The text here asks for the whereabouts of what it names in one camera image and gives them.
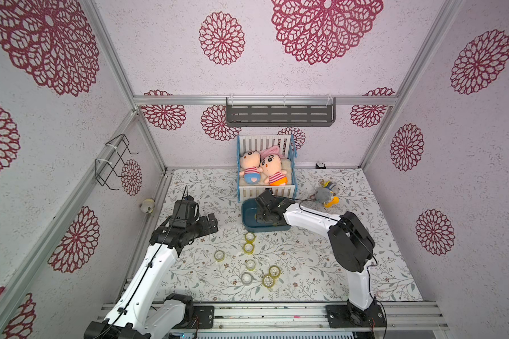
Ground plush doll orange shorts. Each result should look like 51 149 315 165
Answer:
260 155 288 186

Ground plush doll blue shorts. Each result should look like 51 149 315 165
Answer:
239 151 262 185

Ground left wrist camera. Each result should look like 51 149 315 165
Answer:
170 196 199 228

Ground pale tape roll bottom left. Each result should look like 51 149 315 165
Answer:
240 272 253 285

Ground black wire wall rack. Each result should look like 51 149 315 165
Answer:
94 134 139 191

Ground teal plastic storage box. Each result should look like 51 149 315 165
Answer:
241 199 291 233

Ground grey plush keychain toy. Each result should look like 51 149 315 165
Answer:
310 179 339 208

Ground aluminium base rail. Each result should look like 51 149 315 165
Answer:
98 300 449 334

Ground small yellow white plush ball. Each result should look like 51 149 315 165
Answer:
139 199 156 214

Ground tape roll nearest box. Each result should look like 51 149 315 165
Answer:
245 232 256 243

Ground grey wall shelf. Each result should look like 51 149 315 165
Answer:
225 97 336 127

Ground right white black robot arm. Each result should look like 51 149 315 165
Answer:
242 189 387 331

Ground white blue toy crib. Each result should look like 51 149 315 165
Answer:
237 134 297 202

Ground pink pillow in crib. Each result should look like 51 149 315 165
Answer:
260 145 283 160

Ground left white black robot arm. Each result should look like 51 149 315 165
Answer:
83 188 218 338

